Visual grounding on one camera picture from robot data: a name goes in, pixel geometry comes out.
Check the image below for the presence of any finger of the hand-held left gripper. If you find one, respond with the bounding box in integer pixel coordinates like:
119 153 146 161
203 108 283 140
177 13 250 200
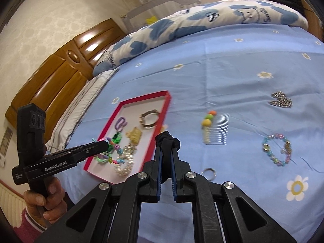
75 145 110 163
46 141 109 158

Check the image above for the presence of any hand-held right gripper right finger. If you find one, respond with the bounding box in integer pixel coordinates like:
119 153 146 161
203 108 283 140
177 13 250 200
170 153 297 243

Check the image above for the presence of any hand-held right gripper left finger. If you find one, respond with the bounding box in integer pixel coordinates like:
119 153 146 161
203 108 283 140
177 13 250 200
34 153 162 243

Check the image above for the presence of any green bow hair tie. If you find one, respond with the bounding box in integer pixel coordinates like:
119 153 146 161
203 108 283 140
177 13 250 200
94 152 114 165

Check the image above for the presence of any colourful bead bracelet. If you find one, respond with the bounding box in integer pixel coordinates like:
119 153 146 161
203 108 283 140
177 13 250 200
92 137 127 165

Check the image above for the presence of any black scrunchie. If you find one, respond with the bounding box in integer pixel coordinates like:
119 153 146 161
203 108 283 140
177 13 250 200
155 131 182 186

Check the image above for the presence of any green braided hair clip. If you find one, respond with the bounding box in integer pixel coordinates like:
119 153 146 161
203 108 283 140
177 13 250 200
111 131 125 145

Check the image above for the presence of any white pearl bracelet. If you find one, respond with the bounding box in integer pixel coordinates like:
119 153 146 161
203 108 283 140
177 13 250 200
113 144 139 177

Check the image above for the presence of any purple hair tie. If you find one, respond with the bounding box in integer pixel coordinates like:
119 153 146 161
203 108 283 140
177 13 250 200
114 116 128 131

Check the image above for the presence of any yellow hair claw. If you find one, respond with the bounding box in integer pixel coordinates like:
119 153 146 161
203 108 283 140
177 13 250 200
126 127 143 145

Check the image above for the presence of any gold wrist watch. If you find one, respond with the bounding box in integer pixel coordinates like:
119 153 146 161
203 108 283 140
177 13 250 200
139 109 161 129

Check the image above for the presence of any red shallow box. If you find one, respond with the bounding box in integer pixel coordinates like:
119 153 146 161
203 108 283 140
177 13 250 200
83 90 172 185

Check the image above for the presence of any person's left forearm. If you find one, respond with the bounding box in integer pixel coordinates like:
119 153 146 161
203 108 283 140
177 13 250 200
9 206 50 243

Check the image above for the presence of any person's left hand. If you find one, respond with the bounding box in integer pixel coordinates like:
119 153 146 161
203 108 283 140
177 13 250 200
23 177 68 225

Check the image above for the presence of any striped white pillow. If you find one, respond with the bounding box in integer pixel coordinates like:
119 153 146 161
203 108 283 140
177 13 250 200
46 68 120 155

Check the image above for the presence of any white radiator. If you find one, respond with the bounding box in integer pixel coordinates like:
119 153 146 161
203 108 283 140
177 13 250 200
0 183 27 222

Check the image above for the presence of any clear comb with colourful beads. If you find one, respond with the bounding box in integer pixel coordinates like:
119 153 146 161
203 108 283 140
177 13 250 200
201 111 230 145

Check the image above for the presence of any wooden headboard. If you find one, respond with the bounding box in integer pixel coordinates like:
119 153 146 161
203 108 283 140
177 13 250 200
5 18 127 133

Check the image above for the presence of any blue floral bed sheet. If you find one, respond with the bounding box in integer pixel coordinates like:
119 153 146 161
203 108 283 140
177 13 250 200
46 21 324 243

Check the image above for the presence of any white quilt with blue hearts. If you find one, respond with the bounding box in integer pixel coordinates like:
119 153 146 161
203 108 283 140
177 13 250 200
92 0 310 77

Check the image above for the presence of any wooden wardrobe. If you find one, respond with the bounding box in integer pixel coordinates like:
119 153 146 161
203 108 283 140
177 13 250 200
302 5 324 43

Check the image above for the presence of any small metal ring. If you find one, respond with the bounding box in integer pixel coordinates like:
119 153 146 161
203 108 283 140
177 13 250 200
203 167 217 181

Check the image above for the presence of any wall switch panel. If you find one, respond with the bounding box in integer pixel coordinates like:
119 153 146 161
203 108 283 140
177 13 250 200
0 128 14 168

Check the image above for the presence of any blue bead bracelet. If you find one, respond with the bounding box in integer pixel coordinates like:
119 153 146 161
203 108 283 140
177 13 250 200
262 133 292 167

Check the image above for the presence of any silver chain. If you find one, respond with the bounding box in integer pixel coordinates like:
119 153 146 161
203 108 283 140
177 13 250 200
269 91 293 108

